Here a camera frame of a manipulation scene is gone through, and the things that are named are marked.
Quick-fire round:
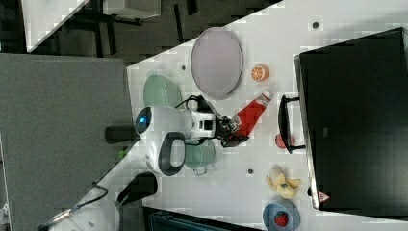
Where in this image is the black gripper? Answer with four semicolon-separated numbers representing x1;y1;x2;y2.
215;114;249;148

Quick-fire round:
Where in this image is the red ketchup bottle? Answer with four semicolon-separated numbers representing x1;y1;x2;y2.
231;90;271;137

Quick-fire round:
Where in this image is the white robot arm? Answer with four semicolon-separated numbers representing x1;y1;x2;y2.
38;106;248;231

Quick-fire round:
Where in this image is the black toaster oven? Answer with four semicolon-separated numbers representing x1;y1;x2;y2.
294;28;408;220

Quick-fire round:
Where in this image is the green metal cup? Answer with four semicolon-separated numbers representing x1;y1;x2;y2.
185;141;216;176

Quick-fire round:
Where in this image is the red strawberry toy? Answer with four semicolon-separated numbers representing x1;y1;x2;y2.
275;134;286;149

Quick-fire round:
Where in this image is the orange slice toy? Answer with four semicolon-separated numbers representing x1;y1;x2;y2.
251;65;269;82

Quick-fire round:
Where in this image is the purple round plate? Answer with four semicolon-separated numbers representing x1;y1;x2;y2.
191;27;243;99

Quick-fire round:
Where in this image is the green plastic colander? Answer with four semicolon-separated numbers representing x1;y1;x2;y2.
143;75;182;107

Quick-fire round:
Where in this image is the peeled banana toy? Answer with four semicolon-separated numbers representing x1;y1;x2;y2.
266;166;301;199

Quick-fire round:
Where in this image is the black cup with spatula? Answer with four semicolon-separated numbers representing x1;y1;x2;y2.
117;172;158;205

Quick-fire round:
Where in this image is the blue bowl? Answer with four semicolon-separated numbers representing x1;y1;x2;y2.
263;200;300;231

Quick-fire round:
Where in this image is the green marker pen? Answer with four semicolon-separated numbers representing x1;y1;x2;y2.
117;150;127;160

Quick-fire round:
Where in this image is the strawberry toy in bowl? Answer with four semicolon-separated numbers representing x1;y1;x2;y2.
273;212;289;227

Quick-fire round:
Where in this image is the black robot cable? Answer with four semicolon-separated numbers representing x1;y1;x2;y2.
174;94;219;116

